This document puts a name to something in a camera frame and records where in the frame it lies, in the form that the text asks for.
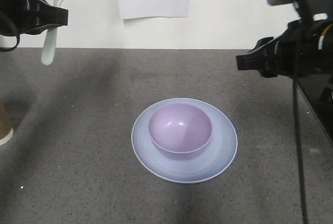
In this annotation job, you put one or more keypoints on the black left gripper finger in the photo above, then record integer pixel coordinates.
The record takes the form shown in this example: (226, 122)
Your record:
(49, 17)

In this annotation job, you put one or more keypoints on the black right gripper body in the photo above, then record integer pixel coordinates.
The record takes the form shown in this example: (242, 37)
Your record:
(304, 52)

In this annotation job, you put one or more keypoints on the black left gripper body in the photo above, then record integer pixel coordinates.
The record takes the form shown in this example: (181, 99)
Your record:
(20, 17)

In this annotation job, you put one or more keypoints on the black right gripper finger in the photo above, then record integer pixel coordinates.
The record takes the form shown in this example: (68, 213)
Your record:
(264, 58)

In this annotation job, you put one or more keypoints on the light green plastic spoon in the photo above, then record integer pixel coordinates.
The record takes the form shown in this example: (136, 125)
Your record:
(50, 43)

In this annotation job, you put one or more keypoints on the purple plastic bowl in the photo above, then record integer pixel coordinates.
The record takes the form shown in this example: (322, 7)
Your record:
(180, 130)

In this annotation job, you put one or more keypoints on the light blue plate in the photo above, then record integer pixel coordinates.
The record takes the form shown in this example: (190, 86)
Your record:
(212, 162)

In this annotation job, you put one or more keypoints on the brown paper cup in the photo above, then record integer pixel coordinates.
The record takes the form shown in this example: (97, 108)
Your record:
(6, 126)

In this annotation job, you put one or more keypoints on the black induction cooktop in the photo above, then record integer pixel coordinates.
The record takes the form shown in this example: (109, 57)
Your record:
(317, 90)

